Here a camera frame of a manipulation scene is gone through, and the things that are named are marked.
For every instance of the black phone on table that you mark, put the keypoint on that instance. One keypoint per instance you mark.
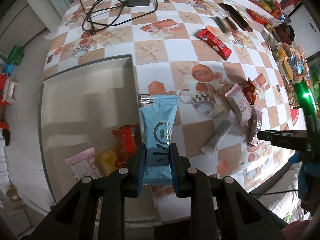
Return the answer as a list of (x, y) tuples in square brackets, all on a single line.
[(239, 20)]

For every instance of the dark wrapped bar far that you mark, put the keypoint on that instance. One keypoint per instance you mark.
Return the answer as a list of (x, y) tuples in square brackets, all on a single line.
[(221, 24)]

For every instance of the clear dark bar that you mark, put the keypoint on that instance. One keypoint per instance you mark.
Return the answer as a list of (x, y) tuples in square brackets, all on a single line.
[(220, 132)]

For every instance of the red long snack packet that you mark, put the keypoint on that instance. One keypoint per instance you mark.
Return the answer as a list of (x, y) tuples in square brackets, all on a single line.
[(214, 42)]

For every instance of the light blue snack packet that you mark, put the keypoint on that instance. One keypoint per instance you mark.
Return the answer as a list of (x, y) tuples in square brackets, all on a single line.
[(158, 114)]

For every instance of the pink crispy cranberry packet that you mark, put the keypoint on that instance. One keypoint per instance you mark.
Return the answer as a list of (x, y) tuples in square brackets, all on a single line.
[(83, 164)]

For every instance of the green plastic bucket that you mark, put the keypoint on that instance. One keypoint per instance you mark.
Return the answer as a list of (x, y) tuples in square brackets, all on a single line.
[(16, 55)]

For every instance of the grey cardboard box tray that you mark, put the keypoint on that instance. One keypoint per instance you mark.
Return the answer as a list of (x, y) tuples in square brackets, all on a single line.
[(78, 110)]

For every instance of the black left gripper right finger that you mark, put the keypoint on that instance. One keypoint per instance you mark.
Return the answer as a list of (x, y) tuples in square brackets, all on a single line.
[(179, 168)]

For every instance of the yellow snack packet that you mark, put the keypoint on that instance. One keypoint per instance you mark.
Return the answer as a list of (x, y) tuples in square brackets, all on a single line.
[(106, 158)]

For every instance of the pink long snack packet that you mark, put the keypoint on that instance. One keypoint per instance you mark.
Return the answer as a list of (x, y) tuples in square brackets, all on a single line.
[(254, 125)]

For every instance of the red crinkled candy wrapper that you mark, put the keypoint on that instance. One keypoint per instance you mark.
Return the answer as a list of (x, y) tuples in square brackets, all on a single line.
[(250, 91)]

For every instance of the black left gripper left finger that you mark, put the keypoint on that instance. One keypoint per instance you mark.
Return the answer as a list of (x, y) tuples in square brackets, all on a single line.
[(134, 177)]

